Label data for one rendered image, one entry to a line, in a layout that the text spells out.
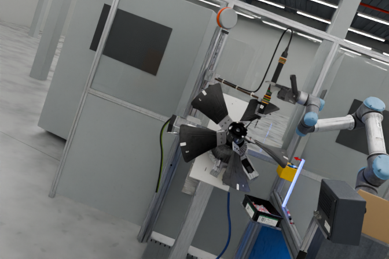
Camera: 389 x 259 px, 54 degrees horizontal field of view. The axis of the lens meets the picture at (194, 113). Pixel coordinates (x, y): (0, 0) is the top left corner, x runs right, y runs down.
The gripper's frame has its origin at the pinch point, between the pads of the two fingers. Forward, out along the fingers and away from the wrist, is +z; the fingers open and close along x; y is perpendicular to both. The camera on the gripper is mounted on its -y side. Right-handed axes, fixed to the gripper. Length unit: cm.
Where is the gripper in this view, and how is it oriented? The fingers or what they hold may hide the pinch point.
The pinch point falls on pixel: (268, 81)
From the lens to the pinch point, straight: 231.7
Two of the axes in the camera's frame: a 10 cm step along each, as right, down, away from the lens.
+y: -3.6, 9.2, 1.4
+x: 0.7, -1.3, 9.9
